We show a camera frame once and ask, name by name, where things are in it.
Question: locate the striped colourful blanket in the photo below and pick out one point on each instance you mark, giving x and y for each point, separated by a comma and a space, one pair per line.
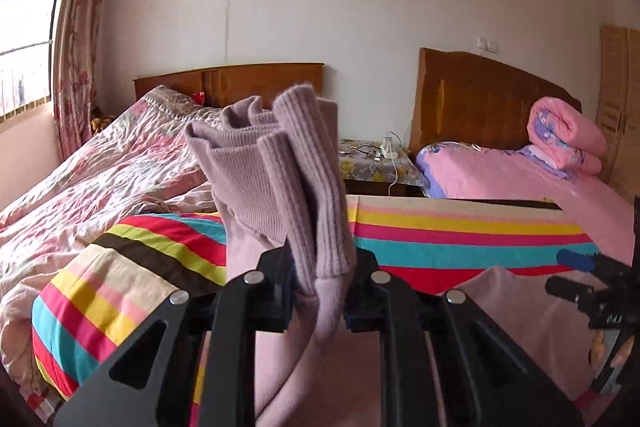
430, 232

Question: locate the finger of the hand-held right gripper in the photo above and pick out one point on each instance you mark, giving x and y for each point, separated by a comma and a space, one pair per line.
575, 259
565, 287

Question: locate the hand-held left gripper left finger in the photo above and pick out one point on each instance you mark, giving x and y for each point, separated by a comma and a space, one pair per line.
272, 289

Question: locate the right wooden headboard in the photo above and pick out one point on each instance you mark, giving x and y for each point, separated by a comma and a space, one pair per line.
475, 107

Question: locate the nightstand with floral cover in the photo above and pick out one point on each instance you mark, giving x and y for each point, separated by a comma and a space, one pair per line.
365, 169

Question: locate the small red ornament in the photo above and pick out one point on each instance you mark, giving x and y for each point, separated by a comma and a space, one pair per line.
199, 97

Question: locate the brown fuzzy object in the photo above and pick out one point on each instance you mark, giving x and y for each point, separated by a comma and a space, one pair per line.
98, 122

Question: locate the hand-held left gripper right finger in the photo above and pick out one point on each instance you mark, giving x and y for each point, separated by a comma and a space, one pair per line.
362, 289

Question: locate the pink purple pillow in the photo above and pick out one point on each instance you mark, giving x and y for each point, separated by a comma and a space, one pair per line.
440, 167

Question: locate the light wooden wardrobe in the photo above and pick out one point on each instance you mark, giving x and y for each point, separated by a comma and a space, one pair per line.
617, 107

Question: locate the barred window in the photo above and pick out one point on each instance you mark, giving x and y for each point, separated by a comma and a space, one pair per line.
27, 32

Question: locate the pink floral quilt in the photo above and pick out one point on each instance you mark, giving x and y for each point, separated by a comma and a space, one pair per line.
100, 187

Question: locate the plain wooden headboard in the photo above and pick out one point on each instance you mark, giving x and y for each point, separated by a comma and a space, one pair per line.
235, 82

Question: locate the pink bed sheet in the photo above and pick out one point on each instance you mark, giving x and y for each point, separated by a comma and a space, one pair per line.
525, 182

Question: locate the pink floral curtain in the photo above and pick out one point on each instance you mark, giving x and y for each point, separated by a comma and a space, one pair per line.
80, 57

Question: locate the rolled pink quilt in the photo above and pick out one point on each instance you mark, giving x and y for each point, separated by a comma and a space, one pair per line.
570, 134

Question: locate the grey red striped bed sheet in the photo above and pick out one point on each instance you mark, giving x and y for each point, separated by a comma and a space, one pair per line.
42, 399

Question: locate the mauve pants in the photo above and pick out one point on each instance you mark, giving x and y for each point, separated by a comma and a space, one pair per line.
310, 207

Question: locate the white wall socket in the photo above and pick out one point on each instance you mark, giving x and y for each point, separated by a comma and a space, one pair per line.
488, 44

